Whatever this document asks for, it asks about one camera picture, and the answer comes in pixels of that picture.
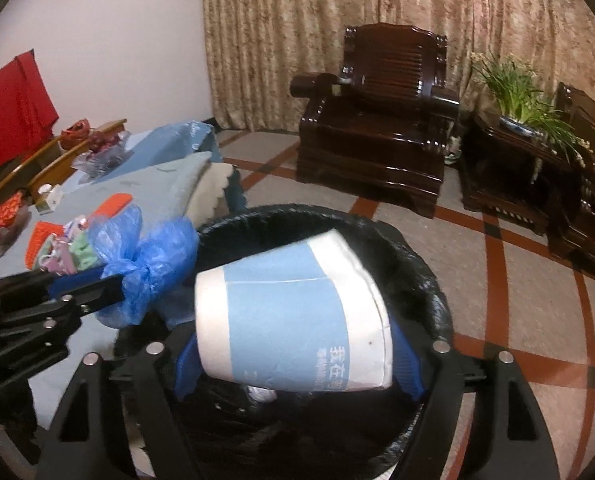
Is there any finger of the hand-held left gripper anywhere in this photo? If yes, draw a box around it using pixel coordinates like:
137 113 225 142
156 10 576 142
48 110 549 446
0 276 128 337
0 269 104 307

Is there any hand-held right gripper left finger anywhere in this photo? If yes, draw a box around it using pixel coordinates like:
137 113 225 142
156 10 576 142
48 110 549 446
36 335 213 480

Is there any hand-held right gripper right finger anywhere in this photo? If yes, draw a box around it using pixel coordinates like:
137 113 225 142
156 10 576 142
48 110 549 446
391 325 561 480

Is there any blue plastic bag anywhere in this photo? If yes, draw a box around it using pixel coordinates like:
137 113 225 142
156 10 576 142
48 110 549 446
90 205 200 328

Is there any orange knitted scrubber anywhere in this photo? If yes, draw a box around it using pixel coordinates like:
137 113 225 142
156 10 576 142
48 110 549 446
94 192 136 222
24 220 61 269

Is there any trash bin with black bag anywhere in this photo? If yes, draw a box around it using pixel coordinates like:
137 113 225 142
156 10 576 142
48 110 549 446
114 203 453 480

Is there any white and blue paper cup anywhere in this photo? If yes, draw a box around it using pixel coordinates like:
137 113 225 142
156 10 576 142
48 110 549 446
194 228 395 393

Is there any pastel plastic wrapper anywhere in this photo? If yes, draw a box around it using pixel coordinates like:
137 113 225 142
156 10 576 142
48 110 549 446
40 215 103 276

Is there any white crumpled paper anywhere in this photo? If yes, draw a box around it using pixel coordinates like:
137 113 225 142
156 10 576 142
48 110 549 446
247 385 278 406

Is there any tissue pack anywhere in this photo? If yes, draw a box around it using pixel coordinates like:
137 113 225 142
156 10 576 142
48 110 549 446
34 183 63 211

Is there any red foil snack packet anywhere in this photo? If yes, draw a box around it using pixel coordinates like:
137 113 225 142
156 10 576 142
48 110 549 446
0 192 33 258

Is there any grey tablecloth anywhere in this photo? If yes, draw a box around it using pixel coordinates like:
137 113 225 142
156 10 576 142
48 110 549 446
0 151 235 441

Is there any wooden chair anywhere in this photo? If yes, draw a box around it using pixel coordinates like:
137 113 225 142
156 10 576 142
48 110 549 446
27 118 128 193
0 135 65 211

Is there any red plastic bag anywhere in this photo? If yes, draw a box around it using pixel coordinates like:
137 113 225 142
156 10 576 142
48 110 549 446
60 119 92 151

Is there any red cloth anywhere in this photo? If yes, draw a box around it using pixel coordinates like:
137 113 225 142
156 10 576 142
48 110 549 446
0 49 60 177

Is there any dark wooden side table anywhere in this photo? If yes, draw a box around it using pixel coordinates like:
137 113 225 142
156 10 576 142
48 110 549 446
460 110 585 236

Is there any dark wooden armchair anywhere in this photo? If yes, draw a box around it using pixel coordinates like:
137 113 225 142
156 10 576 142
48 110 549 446
290 24 461 219
547 81 595 291

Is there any potted green plant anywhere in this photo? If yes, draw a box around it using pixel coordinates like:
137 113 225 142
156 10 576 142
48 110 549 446
470 51 585 161

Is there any beige patterned curtain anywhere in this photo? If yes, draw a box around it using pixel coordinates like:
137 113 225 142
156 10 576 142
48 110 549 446
194 0 595 136

